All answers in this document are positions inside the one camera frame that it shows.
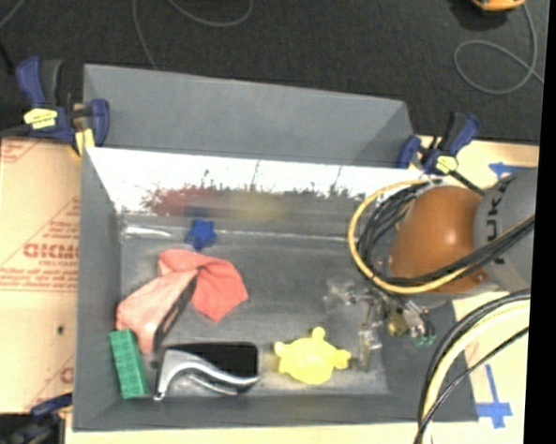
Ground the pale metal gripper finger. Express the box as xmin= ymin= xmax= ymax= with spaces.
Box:
xmin=323 ymin=274 xmax=368 ymax=318
xmin=355 ymin=311 xmax=386 ymax=373

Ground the yellow toy animal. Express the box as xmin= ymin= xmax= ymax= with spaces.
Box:
xmin=271 ymin=323 xmax=355 ymax=388

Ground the red cloth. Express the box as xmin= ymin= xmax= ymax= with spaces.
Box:
xmin=153 ymin=247 xmax=252 ymax=325

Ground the blue star-shaped toy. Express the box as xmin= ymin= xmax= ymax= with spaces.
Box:
xmin=183 ymin=217 xmax=219 ymax=253

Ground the black narrow strip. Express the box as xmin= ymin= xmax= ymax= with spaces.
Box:
xmin=152 ymin=269 xmax=200 ymax=359

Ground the grey metal bin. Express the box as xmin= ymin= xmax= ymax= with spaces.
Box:
xmin=61 ymin=63 xmax=500 ymax=444

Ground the pink cloth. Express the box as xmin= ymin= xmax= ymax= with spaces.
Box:
xmin=113 ymin=265 xmax=198 ymax=359

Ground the green studded block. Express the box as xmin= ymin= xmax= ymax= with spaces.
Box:
xmin=105 ymin=327 xmax=155 ymax=402

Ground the brown cardboard board red print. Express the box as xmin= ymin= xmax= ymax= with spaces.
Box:
xmin=0 ymin=135 xmax=90 ymax=422

